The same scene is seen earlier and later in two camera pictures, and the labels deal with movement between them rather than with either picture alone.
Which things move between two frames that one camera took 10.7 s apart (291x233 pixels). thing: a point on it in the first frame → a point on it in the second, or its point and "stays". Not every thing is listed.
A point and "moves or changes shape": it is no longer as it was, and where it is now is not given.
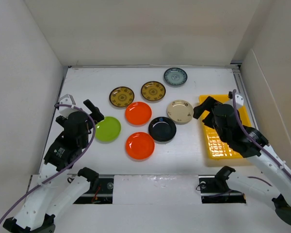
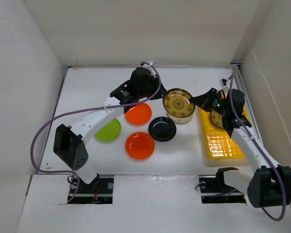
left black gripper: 96,114 → 162,91
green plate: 108,130 stays
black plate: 162,129 stays
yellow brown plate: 153,91 moves or changes shape
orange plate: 140,145 stays
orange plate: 138,113 stays
